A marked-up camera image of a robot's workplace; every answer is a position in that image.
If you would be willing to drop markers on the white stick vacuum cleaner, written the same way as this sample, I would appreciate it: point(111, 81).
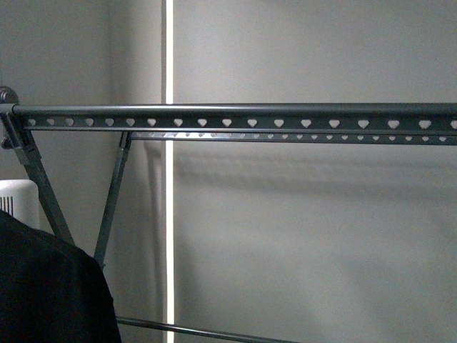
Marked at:
point(20, 199)

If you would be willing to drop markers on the black printed t-shirt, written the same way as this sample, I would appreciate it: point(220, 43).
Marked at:
point(51, 291)

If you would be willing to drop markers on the dark grey clothes drying rack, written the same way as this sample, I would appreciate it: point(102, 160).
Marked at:
point(414, 124)

